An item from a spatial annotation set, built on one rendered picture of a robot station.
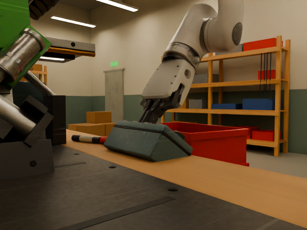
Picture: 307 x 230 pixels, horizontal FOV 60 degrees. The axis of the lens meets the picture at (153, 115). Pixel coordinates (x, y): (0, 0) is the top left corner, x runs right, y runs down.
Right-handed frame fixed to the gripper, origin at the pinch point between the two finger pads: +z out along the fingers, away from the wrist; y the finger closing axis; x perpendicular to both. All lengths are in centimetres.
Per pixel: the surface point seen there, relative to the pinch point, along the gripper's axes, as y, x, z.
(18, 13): 1.4, 29.9, -0.9
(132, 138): -6.2, 5.4, 6.4
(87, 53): 13.7, 14.5, -8.7
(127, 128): -3.1, 5.3, 4.5
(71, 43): 13.6, 18.6, -8.1
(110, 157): -5.1, 6.8, 10.8
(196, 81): 376, -328, -295
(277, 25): 222, -322, -421
